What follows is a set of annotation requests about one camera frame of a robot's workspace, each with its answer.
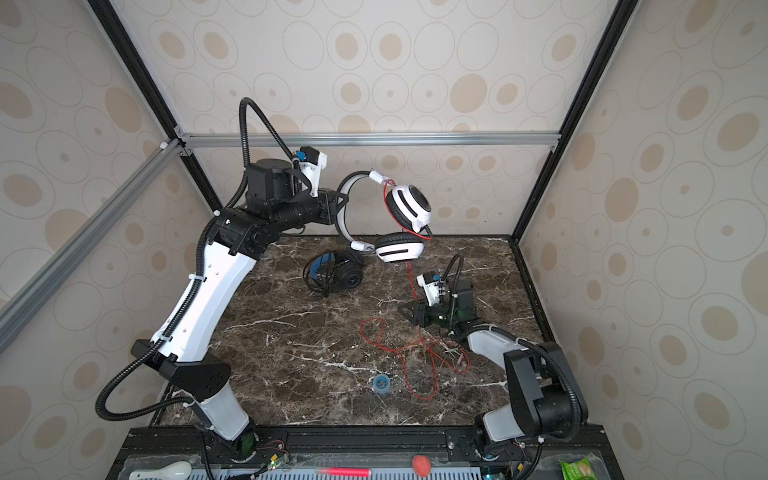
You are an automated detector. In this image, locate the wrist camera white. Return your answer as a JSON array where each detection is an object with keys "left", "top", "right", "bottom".
[
  {"left": 417, "top": 271, "right": 449, "bottom": 307},
  {"left": 296, "top": 146, "right": 328, "bottom": 197}
]

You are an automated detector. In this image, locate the green snack packet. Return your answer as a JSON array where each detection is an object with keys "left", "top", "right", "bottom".
[{"left": 560, "top": 458, "right": 598, "bottom": 480}]

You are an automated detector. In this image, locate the horizontal aluminium rail back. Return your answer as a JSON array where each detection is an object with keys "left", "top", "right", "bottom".
[{"left": 181, "top": 131, "right": 560, "bottom": 150}]

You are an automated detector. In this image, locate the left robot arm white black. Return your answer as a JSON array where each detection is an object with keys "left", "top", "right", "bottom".
[{"left": 95, "top": 97, "right": 347, "bottom": 443}]

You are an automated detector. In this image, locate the pink red pen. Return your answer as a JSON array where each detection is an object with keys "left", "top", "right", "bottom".
[{"left": 315, "top": 467, "right": 372, "bottom": 478}]

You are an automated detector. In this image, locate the blue tape roll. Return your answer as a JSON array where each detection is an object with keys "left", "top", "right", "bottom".
[{"left": 372, "top": 374, "right": 391, "bottom": 395}]

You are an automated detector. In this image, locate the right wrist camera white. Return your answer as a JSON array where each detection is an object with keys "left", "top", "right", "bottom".
[{"left": 417, "top": 271, "right": 449, "bottom": 307}]

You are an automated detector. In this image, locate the black headphones blue headband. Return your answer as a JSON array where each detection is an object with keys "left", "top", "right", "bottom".
[{"left": 302, "top": 250, "right": 364, "bottom": 297}]

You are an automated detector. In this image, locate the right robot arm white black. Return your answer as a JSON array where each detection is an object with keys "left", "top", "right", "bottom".
[{"left": 398, "top": 254, "right": 588, "bottom": 445}]

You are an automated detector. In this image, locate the diagonal aluminium rail left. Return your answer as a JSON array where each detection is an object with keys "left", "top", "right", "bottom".
[{"left": 1, "top": 139, "right": 182, "bottom": 350}]

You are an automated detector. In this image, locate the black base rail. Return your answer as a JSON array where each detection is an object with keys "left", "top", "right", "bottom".
[{"left": 107, "top": 425, "right": 623, "bottom": 479}]

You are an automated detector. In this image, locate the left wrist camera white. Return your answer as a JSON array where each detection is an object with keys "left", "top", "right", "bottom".
[{"left": 296, "top": 146, "right": 328, "bottom": 197}]

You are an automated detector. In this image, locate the red ball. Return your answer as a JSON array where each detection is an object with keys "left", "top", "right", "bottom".
[{"left": 412, "top": 455, "right": 432, "bottom": 478}]

